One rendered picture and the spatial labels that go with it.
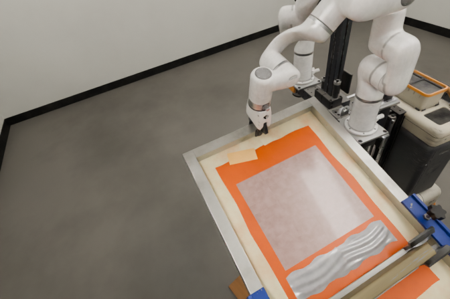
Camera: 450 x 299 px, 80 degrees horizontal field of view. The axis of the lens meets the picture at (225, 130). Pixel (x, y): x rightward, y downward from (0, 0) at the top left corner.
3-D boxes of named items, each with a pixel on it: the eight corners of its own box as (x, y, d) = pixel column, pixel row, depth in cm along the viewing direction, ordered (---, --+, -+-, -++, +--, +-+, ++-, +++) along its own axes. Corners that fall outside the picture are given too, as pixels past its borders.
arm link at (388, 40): (398, -44, 78) (457, -33, 64) (371, 69, 103) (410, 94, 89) (354, -33, 77) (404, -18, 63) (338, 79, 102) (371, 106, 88)
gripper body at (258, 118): (277, 106, 88) (272, 126, 97) (261, 85, 93) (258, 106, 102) (258, 115, 86) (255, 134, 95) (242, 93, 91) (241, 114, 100)
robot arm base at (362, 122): (367, 110, 119) (376, 81, 108) (390, 127, 109) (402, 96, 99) (337, 122, 116) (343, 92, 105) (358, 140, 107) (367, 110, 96)
